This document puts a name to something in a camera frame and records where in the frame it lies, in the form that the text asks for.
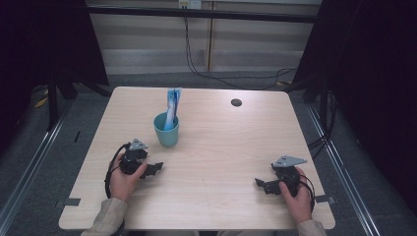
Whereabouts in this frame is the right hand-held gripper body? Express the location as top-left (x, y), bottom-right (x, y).
top-left (270, 154), bottom-right (309, 198)

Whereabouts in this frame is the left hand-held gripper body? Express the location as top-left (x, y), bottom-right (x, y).
top-left (118, 138), bottom-right (149, 176)

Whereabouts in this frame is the teal plastic cup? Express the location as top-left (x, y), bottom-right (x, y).
top-left (152, 111), bottom-right (181, 148)

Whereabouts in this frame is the blue white toothpaste tube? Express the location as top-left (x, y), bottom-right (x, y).
top-left (162, 87), bottom-right (183, 132)

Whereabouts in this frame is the person's left hand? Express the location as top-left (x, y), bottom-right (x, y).
top-left (108, 152), bottom-right (149, 203)

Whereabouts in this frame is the person's right hand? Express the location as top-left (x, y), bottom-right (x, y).
top-left (278, 166), bottom-right (313, 226)

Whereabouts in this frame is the grey tape strip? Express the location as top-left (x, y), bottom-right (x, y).
top-left (54, 197), bottom-right (82, 208)
top-left (315, 194), bottom-right (336, 205)

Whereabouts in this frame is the black metal stand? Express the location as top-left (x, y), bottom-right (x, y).
top-left (283, 73), bottom-right (331, 134)
top-left (46, 67), bottom-right (112, 133)

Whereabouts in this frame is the yellow floor scrap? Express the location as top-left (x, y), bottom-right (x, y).
top-left (33, 96), bottom-right (49, 109)

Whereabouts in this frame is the dark curtain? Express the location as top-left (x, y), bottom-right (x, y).
top-left (290, 0), bottom-right (417, 215)
top-left (0, 0), bottom-right (110, 155)

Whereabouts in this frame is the black horizontal bar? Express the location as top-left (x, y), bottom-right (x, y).
top-left (86, 5), bottom-right (320, 25)

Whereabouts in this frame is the left hand-held gripper black cable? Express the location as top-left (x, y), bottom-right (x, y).
top-left (104, 142), bottom-right (133, 200)

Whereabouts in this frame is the hand-held gripper black cable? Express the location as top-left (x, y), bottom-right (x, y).
top-left (104, 142), bottom-right (133, 200)
top-left (297, 173), bottom-right (317, 211)

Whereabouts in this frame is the right hand-held gripper black cable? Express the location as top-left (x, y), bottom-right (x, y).
top-left (297, 173), bottom-right (317, 211)

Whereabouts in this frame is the bundle of black cables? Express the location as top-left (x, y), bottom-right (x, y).
top-left (307, 90), bottom-right (339, 159)

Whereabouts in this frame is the metal floor rail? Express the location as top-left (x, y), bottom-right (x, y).
top-left (0, 99), bottom-right (74, 229)
top-left (305, 103), bottom-right (382, 236)

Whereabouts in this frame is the long black floor cable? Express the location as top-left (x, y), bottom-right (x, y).
top-left (183, 8), bottom-right (298, 91)

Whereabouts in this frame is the white wall socket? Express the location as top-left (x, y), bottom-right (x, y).
top-left (178, 0), bottom-right (203, 10)

